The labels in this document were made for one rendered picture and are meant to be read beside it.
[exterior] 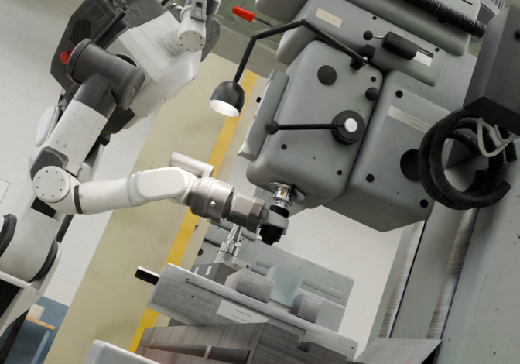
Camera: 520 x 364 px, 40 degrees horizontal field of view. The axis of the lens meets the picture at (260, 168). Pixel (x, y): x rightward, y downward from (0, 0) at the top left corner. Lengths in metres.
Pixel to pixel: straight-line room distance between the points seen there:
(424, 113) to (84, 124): 0.74
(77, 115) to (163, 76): 0.24
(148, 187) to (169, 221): 1.73
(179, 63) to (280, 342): 1.09
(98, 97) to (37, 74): 9.49
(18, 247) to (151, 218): 1.41
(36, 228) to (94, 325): 1.32
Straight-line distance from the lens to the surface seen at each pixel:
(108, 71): 1.64
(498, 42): 1.46
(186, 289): 1.20
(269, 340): 0.84
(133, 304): 3.22
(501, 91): 1.42
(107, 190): 1.59
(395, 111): 1.59
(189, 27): 1.74
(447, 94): 1.67
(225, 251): 1.87
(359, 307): 11.37
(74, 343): 3.21
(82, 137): 1.62
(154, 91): 1.76
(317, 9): 1.60
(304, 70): 1.57
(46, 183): 1.59
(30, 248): 1.94
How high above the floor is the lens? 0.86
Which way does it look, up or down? 17 degrees up
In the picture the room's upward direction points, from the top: 22 degrees clockwise
